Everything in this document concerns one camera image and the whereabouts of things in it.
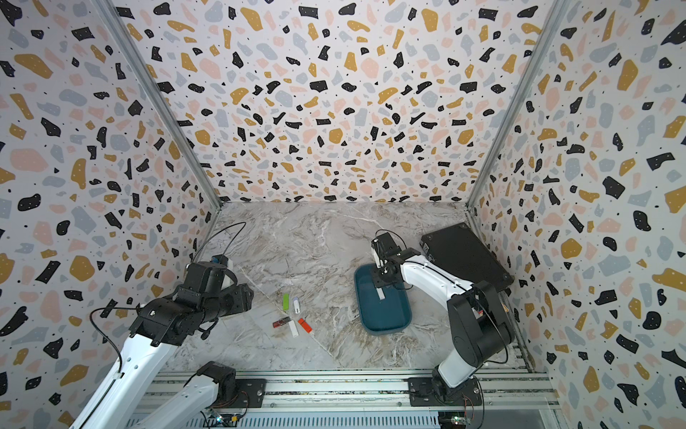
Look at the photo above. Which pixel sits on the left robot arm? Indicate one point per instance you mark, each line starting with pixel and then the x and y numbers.
pixel 210 292

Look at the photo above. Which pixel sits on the right frame post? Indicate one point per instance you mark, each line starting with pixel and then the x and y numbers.
pixel 551 24

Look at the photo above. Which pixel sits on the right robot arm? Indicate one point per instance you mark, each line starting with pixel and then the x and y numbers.
pixel 479 326

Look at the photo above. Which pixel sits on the red swivel usb flash drive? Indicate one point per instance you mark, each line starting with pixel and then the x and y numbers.
pixel 281 322

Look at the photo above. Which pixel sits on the frame post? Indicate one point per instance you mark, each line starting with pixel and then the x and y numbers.
pixel 109 15
pixel 551 24

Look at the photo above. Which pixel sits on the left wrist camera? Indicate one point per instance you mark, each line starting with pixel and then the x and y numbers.
pixel 220 261

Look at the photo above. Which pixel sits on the white usb flash drive long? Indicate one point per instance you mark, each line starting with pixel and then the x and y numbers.
pixel 293 328

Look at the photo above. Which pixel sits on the red orange usb flash drive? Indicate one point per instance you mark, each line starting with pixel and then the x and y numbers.
pixel 305 325

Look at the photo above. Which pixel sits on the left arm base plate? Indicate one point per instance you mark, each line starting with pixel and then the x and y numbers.
pixel 244 393

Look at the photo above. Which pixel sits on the black flat case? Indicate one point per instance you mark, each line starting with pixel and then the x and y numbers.
pixel 457 250

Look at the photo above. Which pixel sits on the aluminium mounting rail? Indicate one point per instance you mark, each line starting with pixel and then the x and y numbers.
pixel 394 398

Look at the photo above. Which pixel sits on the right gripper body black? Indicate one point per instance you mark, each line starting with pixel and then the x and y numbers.
pixel 379 275

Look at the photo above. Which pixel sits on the teal plastic storage box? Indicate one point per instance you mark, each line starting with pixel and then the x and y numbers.
pixel 381 317

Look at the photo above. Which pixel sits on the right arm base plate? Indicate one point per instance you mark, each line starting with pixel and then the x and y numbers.
pixel 433 392

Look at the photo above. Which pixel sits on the left frame post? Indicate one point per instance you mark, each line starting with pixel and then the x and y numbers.
pixel 109 15

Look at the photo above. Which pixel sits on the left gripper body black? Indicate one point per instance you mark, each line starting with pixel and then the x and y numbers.
pixel 235 300

